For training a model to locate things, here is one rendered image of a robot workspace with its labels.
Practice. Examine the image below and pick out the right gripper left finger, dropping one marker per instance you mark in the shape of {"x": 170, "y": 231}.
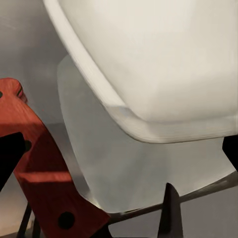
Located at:
{"x": 12, "y": 147}

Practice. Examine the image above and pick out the bowl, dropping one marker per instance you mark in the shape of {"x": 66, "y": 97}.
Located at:
{"x": 165, "y": 71}

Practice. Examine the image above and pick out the parer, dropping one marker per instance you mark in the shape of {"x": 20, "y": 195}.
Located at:
{"x": 43, "y": 174}

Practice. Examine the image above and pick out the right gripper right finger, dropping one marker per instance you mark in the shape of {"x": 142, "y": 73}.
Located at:
{"x": 230, "y": 148}

